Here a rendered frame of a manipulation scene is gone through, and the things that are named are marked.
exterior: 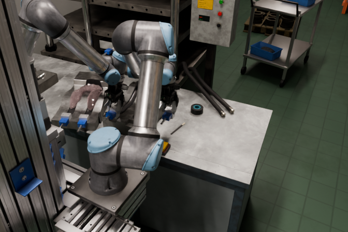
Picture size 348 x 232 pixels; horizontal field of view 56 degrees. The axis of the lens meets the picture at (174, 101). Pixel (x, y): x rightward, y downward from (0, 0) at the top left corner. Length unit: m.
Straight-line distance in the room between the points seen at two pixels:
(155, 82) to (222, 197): 0.93
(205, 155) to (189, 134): 0.19
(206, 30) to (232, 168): 1.05
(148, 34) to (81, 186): 0.63
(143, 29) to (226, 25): 1.20
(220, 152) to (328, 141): 1.83
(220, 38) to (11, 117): 1.65
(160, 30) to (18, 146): 0.59
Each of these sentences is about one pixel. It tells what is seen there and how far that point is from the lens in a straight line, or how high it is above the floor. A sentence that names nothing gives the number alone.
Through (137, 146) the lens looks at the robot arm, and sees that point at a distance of 1.14.
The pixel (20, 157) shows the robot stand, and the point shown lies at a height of 1.30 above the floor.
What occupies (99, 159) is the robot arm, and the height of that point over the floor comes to 1.20.
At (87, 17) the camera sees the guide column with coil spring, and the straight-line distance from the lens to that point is 2.70.
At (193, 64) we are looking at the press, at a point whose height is 0.79.
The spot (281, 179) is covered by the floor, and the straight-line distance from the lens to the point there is 2.93.
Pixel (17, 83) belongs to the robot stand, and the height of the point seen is 1.53.
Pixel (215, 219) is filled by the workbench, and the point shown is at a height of 0.38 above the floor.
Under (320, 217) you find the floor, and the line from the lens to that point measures 2.77.
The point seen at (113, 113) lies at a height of 0.94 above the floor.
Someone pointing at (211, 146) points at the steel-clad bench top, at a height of 0.80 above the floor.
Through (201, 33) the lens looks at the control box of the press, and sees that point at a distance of 2.39.
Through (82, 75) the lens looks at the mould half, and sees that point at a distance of 2.34.
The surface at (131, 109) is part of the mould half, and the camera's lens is 1.98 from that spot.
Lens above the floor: 2.00
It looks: 33 degrees down
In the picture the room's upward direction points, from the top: 2 degrees clockwise
